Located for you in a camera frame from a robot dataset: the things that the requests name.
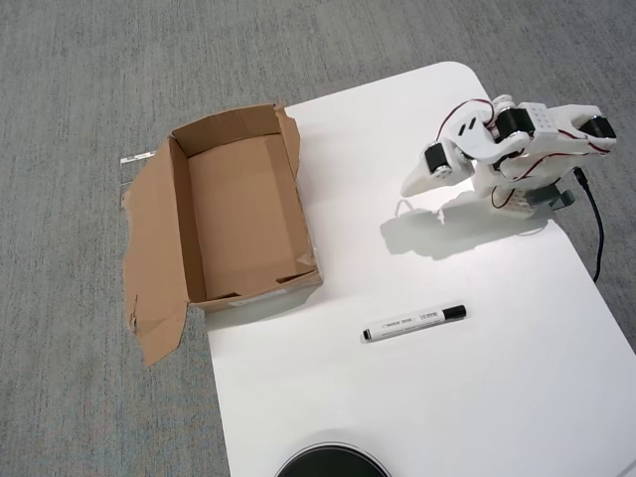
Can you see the grey table clamp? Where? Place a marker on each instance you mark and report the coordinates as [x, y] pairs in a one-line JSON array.
[[549, 198]]

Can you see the open brown cardboard box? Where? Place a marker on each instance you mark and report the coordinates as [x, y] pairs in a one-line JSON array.
[[238, 208]]

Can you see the black round disc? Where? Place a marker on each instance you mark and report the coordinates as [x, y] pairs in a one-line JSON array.
[[330, 459]]

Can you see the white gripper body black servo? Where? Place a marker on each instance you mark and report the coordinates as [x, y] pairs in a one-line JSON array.
[[433, 160]]

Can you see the white marker pen black cap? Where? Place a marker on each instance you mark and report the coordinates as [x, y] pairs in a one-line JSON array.
[[412, 323]]

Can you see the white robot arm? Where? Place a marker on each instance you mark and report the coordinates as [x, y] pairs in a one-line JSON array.
[[561, 116]]

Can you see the white tape strip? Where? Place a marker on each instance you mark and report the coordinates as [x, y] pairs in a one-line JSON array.
[[139, 158]]

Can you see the white moving gripper jaw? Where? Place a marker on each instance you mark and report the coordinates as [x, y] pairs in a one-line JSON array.
[[420, 181]]

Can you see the white fixed gripper jaw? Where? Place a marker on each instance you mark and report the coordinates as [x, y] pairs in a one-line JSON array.
[[452, 180]]

